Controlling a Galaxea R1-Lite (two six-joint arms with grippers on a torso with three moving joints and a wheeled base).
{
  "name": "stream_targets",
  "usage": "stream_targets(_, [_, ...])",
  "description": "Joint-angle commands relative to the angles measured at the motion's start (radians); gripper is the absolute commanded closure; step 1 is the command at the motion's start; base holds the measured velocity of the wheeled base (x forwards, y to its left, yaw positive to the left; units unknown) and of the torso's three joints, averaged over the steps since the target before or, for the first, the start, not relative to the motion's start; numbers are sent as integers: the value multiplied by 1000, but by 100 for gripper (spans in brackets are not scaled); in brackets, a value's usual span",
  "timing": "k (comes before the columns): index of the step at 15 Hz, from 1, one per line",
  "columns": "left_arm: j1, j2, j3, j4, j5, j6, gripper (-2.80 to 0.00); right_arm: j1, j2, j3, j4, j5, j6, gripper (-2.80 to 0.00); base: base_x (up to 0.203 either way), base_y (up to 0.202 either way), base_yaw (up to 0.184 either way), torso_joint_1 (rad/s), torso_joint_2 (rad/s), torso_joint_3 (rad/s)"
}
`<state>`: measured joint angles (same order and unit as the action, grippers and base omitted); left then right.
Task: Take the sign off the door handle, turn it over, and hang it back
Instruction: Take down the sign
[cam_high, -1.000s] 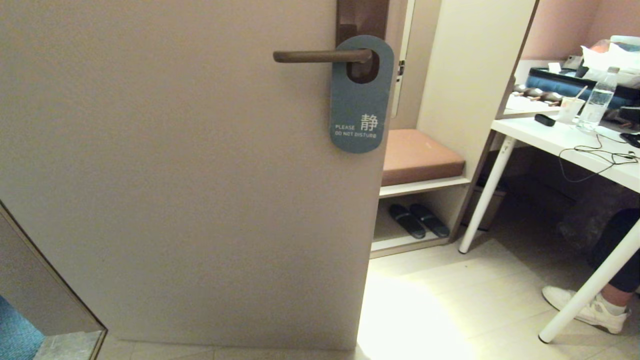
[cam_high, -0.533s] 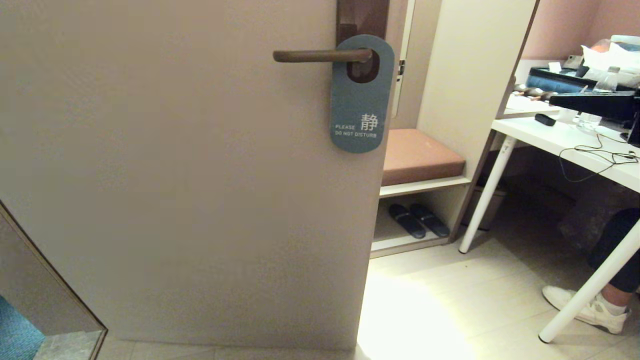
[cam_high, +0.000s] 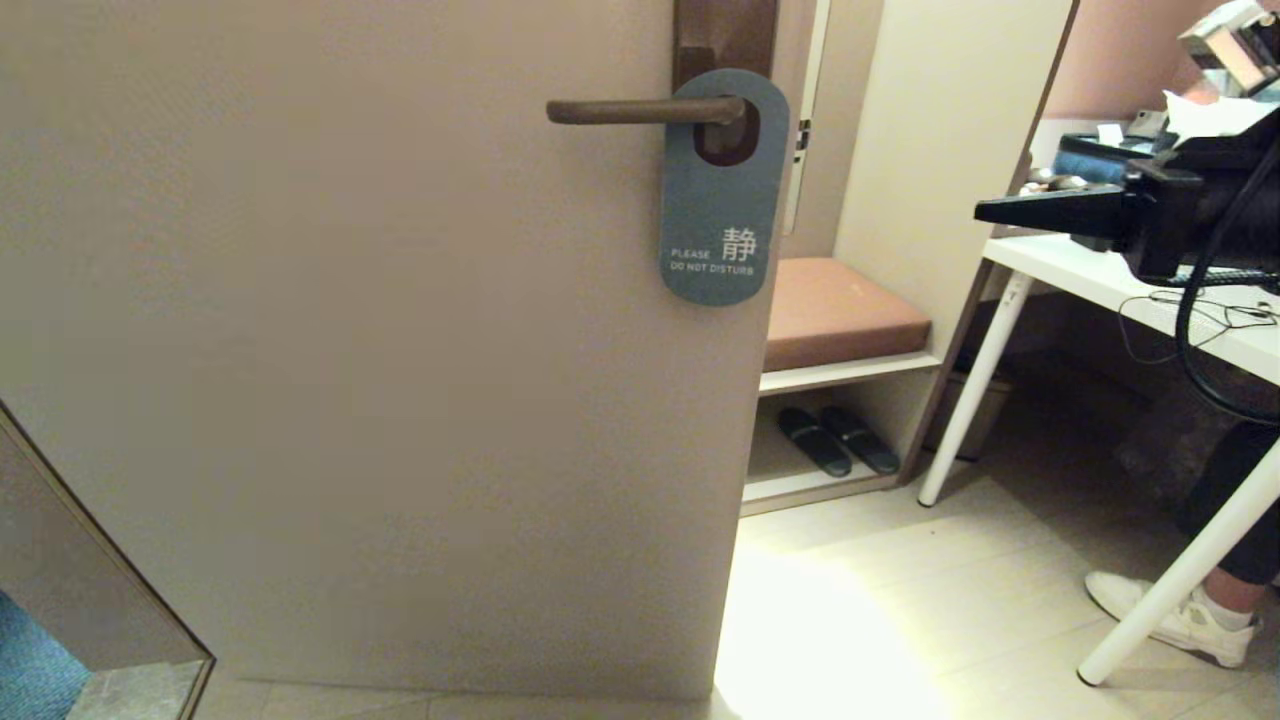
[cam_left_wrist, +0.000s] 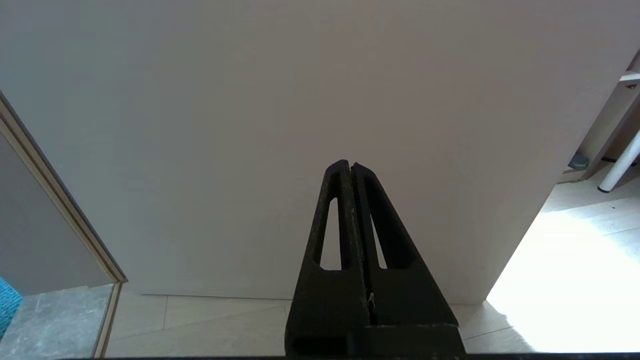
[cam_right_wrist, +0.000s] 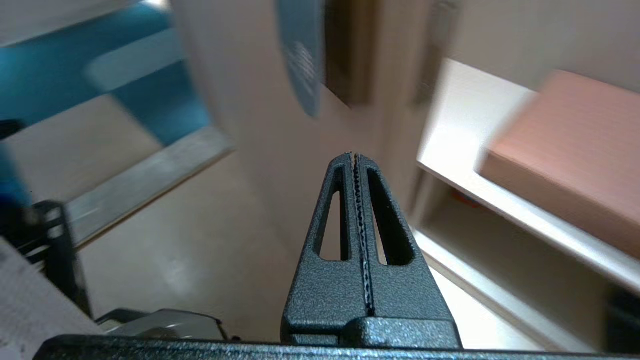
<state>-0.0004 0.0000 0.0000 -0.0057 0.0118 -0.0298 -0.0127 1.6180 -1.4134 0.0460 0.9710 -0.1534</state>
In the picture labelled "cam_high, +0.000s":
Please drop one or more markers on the brown bench cushion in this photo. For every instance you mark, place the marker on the brown bench cushion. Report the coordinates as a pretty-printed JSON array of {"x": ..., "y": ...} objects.
[{"x": 840, "y": 315}]

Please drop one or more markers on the white table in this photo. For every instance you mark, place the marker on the white table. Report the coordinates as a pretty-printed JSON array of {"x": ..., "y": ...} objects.
[{"x": 1080, "y": 265}]

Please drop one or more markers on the do not disturb door hanger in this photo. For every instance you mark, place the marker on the do not disturb door hanger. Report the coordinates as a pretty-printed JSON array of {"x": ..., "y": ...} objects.
[{"x": 720, "y": 215}]

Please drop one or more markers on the white sneaker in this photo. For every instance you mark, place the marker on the white sneaker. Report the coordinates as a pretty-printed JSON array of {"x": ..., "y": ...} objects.
[{"x": 1190, "y": 625}]

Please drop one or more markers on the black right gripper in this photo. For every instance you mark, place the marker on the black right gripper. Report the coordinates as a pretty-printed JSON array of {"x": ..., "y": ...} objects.
[{"x": 1165, "y": 220}]

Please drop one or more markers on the small black device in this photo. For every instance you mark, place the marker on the small black device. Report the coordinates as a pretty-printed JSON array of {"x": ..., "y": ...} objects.
[{"x": 1092, "y": 244}]

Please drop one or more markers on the black slipper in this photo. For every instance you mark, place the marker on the black slipper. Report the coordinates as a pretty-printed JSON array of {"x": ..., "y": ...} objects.
[
  {"x": 812, "y": 442},
  {"x": 862, "y": 440}
]

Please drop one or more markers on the white plastic bag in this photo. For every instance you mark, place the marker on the white plastic bag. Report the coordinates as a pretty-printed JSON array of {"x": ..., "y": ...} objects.
[{"x": 1215, "y": 115}]

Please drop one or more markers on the grey brown bag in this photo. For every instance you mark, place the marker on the grey brown bag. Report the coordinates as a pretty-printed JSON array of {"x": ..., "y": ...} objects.
[{"x": 1160, "y": 450}]

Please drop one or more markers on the beige waste bin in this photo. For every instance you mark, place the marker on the beige waste bin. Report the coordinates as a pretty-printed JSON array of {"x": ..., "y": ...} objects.
[{"x": 985, "y": 410}]

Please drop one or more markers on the blue tray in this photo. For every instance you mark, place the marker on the blue tray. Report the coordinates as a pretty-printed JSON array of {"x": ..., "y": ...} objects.
[{"x": 1095, "y": 160}]

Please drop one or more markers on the beige door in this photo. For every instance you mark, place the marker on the beige door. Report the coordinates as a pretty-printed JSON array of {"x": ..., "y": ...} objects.
[{"x": 350, "y": 350}]

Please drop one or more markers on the metal trimmed wall panel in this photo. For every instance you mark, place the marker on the metal trimmed wall panel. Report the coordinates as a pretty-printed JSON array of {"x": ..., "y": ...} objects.
[{"x": 70, "y": 590}]

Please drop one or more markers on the seated person dark clothes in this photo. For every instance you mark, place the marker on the seated person dark clothes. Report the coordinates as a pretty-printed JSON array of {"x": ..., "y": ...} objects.
[{"x": 1235, "y": 470}]

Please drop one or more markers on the dark brown lock plate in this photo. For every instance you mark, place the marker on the dark brown lock plate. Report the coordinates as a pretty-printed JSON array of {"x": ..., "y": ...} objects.
[{"x": 725, "y": 35}]

